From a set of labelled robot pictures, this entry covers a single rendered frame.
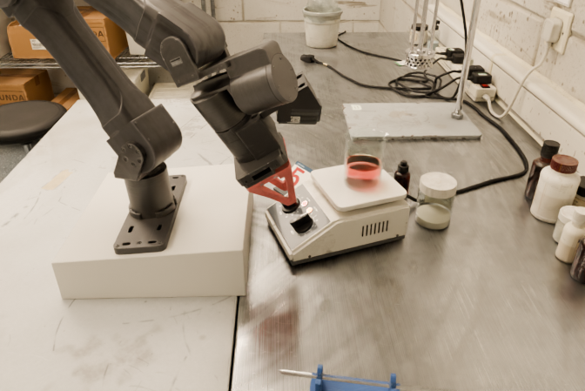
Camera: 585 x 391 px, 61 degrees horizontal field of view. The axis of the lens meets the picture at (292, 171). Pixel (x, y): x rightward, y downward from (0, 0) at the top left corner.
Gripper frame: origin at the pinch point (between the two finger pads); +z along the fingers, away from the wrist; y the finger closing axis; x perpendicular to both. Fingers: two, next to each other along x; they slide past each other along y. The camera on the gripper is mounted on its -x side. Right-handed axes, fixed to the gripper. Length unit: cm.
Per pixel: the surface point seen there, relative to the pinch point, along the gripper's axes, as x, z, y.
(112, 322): 26.7, -3.1, -11.1
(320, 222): -1.5, 7.3, -0.7
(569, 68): -57, 32, 34
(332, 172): -5.7, 7.6, 9.1
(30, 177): 48, -11, 30
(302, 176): 0.6, 11.8, 18.2
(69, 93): 136, 32, 242
